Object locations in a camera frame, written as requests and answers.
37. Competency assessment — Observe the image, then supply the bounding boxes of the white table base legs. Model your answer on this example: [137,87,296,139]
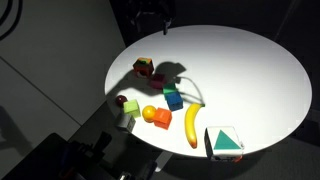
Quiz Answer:
[154,150,175,173]

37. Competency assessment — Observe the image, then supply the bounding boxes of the orange yellow multicolor cube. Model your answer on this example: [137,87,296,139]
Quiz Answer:
[132,56,155,79]

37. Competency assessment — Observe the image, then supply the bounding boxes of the blue block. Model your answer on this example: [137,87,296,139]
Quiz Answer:
[165,91,185,112]

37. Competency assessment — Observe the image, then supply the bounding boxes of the orange block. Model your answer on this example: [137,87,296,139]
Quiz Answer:
[152,107,173,131]

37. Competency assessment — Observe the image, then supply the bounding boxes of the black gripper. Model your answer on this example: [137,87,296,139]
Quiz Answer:
[131,2,177,36]

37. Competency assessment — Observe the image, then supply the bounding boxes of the yellow ball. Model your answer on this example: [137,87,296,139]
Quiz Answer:
[141,104,158,124]

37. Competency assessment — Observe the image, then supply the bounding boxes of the white box with teal triangle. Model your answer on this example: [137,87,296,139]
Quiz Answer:
[203,125,245,163]

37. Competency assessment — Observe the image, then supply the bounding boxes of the lime green block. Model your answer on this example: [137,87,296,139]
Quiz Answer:
[122,98,142,119]

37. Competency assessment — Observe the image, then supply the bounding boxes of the black platform base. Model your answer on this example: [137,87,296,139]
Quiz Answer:
[0,132,158,180]

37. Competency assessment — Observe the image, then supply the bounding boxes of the yellow banana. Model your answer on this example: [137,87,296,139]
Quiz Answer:
[184,102,206,150]

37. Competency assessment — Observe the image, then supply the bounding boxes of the maroon block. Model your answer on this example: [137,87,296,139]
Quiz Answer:
[148,73,167,91]

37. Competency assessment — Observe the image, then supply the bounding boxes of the long black cable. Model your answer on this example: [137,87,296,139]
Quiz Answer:
[0,0,24,42]

